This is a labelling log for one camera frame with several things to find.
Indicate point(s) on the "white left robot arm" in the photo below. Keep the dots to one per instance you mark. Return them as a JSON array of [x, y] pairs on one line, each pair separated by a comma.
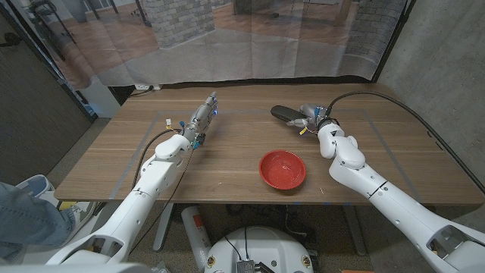
[[159, 174]]

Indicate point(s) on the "printed room backdrop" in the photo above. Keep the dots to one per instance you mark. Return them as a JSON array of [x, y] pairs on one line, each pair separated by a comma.
[[227, 57]]

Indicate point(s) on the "white and blue shoe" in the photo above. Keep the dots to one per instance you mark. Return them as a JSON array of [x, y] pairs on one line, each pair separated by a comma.
[[36, 186]]

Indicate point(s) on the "white power strip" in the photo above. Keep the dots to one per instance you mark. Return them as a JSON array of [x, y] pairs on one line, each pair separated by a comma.
[[144, 86]]

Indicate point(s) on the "white cylinder with orange label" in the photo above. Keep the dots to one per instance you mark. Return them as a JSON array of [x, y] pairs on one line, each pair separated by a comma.
[[195, 231]]

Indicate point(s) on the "black glasses case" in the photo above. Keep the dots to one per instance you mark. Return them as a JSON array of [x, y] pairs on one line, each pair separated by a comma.
[[282, 113]]

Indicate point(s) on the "person's leg in jeans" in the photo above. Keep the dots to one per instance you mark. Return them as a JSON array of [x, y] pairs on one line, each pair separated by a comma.
[[26, 220]]

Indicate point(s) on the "grey table leg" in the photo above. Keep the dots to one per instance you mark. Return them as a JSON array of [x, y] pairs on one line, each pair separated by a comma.
[[163, 227], [355, 231]]

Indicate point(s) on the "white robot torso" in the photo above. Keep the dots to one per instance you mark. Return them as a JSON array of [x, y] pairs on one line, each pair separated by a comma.
[[261, 246]]

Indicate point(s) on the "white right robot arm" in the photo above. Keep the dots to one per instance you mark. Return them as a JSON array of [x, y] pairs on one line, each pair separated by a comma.
[[352, 167]]

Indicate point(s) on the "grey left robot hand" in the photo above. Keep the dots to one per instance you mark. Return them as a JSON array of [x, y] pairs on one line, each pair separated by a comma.
[[201, 119]]

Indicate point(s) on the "red bowl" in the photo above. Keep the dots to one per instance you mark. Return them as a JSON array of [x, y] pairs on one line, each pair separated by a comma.
[[282, 169]]

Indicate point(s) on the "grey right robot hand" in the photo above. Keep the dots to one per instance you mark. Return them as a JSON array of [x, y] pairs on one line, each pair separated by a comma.
[[314, 115]]

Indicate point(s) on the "black backdrop stand pole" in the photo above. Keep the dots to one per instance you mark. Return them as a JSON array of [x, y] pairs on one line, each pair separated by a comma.
[[393, 41]]

